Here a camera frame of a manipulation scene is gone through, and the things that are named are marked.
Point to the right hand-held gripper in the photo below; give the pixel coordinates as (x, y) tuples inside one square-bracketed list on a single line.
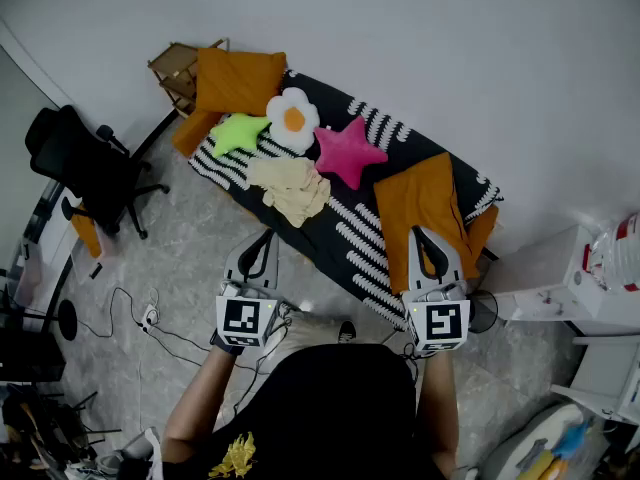
[(440, 320)]

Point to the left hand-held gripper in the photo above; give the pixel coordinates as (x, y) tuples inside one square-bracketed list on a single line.
[(240, 318)]

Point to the cream cloth garment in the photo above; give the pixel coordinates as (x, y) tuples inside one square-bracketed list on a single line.
[(290, 193)]

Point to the person's right forearm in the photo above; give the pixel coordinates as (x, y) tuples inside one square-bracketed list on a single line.
[(437, 408)]

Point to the person's left forearm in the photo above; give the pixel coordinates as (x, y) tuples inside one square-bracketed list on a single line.
[(200, 403)]

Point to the person's left hand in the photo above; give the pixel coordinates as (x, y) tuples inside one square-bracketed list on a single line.
[(222, 347)]

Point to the orange bolster cushion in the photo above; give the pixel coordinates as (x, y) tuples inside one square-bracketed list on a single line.
[(482, 233), (192, 130)]

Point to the orange square cushion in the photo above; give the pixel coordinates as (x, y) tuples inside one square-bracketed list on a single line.
[(235, 80), (420, 203)]

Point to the black white patterned sofa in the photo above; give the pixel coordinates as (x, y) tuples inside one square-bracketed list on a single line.
[(320, 238)]

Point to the person's beige trousers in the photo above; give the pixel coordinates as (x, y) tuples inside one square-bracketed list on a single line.
[(305, 330)]

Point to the person's black shoe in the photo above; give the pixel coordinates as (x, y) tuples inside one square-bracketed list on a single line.
[(347, 333)]

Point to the white power strip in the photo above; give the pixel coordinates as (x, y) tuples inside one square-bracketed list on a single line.
[(149, 318)]

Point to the white water dispenser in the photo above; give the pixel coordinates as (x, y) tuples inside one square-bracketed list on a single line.
[(550, 278)]

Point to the green star pillow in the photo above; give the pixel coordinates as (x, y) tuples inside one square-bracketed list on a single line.
[(235, 135)]

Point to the pink star pillow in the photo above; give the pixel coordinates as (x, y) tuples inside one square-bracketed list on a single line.
[(347, 153)]

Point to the white flower pillow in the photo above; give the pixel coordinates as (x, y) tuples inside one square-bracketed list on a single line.
[(292, 118)]

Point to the person's black shirt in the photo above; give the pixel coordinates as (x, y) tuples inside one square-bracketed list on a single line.
[(330, 408)]

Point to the orange bag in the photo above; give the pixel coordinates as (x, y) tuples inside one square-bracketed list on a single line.
[(87, 233)]

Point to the clear water bottle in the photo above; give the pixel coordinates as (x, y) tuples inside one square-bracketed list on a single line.
[(620, 258)]

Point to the black round stand base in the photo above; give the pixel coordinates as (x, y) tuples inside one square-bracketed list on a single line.
[(67, 320)]

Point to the white pet bed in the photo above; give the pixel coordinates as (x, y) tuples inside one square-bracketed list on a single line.
[(510, 448)]

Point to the white cabinet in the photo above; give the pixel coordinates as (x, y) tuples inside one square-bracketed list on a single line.
[(610, 368)]

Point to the black office chair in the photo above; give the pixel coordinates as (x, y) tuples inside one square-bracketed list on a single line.
[(75, 158)]

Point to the wooden shelf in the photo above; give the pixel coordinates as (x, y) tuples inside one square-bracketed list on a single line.
[(175, 68)]

